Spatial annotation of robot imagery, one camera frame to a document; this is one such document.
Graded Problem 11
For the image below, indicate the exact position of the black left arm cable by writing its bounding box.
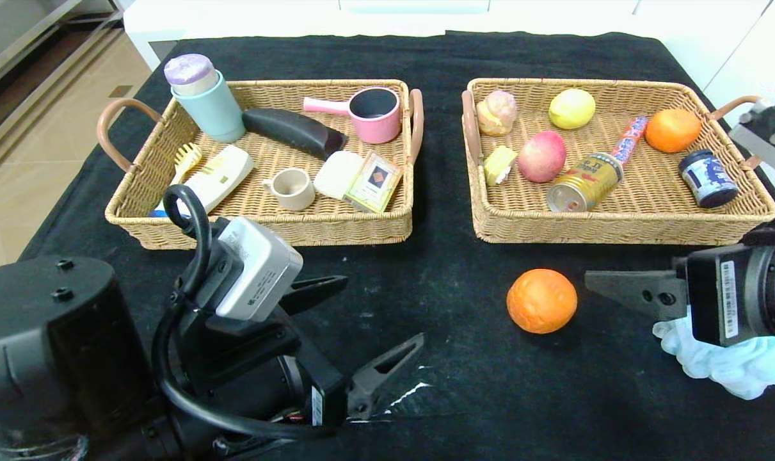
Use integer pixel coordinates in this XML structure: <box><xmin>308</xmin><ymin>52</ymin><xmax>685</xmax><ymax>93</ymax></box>
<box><xmin>152</xmin><ymin>184</ymin><xmax>337</xmax><ymax>442</ymax></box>

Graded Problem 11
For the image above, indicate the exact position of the white cabinet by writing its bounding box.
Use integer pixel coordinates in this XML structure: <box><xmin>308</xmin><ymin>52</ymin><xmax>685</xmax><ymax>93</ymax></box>
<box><xmin>124</xmin><ymin>0</ymin><xmax>657</xmax><ymax>71</ymax></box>

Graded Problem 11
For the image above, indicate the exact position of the orange candy tube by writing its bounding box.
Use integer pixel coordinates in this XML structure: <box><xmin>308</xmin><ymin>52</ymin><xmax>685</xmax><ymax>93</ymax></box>
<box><xmin>608</xmin><ymin>116</ymin><xmax>648</xmax><ymax>164</ymax></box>

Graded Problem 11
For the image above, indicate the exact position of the yellow lemon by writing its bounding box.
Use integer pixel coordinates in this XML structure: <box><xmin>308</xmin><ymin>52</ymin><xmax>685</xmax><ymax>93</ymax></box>
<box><xmin>548</xmin><ymin>88</ymin><xmax>596</xmax><ymax>130</ymax></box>

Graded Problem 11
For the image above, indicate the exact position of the light blue bath pouf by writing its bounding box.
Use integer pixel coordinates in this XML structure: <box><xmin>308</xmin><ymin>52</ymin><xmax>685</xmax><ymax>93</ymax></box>
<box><xmin>653</xmin><ymin>307</ymin><xmax>775</xmax><ymax>401</ymax></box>

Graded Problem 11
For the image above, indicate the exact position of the teal plastic cup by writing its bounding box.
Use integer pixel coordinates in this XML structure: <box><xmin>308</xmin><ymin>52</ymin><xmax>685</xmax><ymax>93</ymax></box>
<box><xmin>171</xmin><ymin>69</ymin><xmax>246</xmax><ymax>143</ymax></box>

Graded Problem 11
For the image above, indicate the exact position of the yellow drink can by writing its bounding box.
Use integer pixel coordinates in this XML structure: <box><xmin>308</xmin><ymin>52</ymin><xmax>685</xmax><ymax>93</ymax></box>
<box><xmin>546</xmin><ymin>152</ymin><xmax>625</xmax><ymax>213</ymax></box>

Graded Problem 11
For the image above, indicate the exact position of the small beige cup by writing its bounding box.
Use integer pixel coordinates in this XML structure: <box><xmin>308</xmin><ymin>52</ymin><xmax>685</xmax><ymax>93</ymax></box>
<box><xmin>262</xmin><ymin>168</ymin><xmax>316</xmax><ymax>212</ymax></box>

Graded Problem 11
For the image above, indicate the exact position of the yellow green brush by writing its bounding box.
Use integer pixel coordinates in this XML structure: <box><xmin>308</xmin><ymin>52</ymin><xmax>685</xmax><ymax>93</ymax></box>
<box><xmin>168</xmin><ymin>143</ymin><xmax>204</xmax><ymax>194</ymax></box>

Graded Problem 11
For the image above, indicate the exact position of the purple capped beige bottle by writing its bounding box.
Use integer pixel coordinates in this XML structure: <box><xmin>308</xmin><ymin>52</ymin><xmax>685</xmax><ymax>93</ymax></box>
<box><xmin>163</xmin><ymin>53</ymin><xmax>220</xmax><ymax>97</ymax></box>

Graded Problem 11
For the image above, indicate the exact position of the white shampoo bottle blue cap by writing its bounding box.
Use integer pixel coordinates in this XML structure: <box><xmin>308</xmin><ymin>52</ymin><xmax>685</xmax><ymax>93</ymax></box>
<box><xmin>150</xmin><ymin>145</ymin><xmax>255</xmax><ymax>218</ymax></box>

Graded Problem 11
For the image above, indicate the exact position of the dark eggplant shaped object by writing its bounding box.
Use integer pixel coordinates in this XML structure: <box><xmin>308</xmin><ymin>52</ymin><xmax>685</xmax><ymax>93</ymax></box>
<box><xmin>242</xmin><ymin>108</ymin><xmax>348</xmax><ymax>161</ymax></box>

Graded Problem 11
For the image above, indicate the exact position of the orange fruit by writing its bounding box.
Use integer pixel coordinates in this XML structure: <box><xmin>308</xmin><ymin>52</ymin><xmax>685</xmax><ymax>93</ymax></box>
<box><xmin>506</xmin><ymin>268</ymin><xmax>579</xmax><ymax>335</ymax></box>
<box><xmin>644</xmin><ymin>108</ymin><xmax>702</xmax><ymax>154</ymax></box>

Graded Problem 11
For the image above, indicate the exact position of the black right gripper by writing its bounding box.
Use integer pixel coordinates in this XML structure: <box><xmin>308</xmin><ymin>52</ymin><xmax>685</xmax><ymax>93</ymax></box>
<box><xmin>584</xmin><ymin>243</ymin><xmax>775</xmax><ymax>347</ymax></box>

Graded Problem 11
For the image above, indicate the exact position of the grey metal cabinet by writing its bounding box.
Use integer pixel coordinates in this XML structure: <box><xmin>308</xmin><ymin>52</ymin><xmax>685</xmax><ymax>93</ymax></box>
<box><xmin>0</xmin><ymin>0</ymin><xmax>124</xmax><ymax>97</ymax></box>

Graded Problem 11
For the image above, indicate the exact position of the cream soap bar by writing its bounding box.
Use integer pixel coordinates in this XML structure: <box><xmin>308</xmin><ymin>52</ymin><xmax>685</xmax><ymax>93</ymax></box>
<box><xmin>313</xmin><ymin>151</ymin><xmax>365</xmax><ymax>200</ymax></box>

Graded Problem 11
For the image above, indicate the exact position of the yellow cake slice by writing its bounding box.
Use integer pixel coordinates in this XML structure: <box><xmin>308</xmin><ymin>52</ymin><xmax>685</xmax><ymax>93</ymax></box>
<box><xmin>483</xmin><ymin>145</ymin><xmax>519</xmax><ymax>186</ymax></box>

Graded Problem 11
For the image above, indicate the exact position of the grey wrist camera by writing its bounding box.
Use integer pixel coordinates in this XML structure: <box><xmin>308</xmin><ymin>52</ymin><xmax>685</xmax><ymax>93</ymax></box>
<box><xmin>730</xmin><ymin>90</ymin><xmax>775</xmax><ymax>179</ymax></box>
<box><xmin>214</xmin><ymin>216</ymin><xmax>303</xmax><ymax>322</ymax></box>

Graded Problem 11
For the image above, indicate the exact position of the pink frosted pastry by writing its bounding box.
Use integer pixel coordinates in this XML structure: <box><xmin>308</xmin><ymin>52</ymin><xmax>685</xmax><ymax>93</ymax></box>
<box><xmin>476</xmin><ymin>90</ymin><xmax>518</xmax><ymax>137</ymax></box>

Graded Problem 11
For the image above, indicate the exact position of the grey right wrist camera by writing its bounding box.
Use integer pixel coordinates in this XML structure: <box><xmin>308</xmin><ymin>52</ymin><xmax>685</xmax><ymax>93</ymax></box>
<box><xmin>730</xmin><ymin>90</ymin><xmax>775</xmax><ymax>179</ymax></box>

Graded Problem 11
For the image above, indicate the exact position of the wicker basket with brown handles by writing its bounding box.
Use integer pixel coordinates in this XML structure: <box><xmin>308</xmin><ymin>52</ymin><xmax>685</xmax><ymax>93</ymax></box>
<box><xmin>97</xmin><ymin>79</ymin><xmax>424</xmax><ymax>249</ymax></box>
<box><xmin>461</xmin><ymin>77</ymin><xmax>775</xmax><ymax>245</ymax></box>

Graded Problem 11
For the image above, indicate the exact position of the printed card box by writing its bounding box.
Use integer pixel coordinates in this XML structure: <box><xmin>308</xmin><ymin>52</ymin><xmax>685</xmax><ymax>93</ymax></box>
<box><xmin>344</xmin><ymin>151</ymin><xmax>404</xmax><ymax>213</ymax></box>

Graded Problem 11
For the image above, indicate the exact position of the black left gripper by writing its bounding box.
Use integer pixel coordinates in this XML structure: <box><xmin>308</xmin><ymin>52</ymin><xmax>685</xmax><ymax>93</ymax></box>
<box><xmin>211</xmin><ymin>274</ymin><xmax>426</xmax><ymax>440</ymax></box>

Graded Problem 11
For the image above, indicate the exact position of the pink peach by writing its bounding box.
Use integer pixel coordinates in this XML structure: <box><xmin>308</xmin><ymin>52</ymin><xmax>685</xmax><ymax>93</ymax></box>
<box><xmin>517</xmin><ymin>131</ymin><xmax>568</xmax><ymax>184</ymax></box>

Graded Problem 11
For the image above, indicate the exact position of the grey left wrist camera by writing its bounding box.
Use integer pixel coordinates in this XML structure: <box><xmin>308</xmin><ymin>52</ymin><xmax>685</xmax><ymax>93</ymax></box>
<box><xmin>214</xmin><ymin>216</ymin><xmax>303</xmax><ymax>322</ymax></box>

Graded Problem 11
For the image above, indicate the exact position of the pink toy saucepan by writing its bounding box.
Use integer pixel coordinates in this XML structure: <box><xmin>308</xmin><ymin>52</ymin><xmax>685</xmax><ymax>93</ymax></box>
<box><xmin>303</xmin><ymin>86</ymin><xmax>402</xmax><ymax>143</ymax></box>

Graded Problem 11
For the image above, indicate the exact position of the dark blue printed jar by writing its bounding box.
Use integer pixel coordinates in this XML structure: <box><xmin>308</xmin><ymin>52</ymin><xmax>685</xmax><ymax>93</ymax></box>
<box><xmin>678</xmin><ymin>149</ymin><xmax>740</xmax><ymax>209</ymax></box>

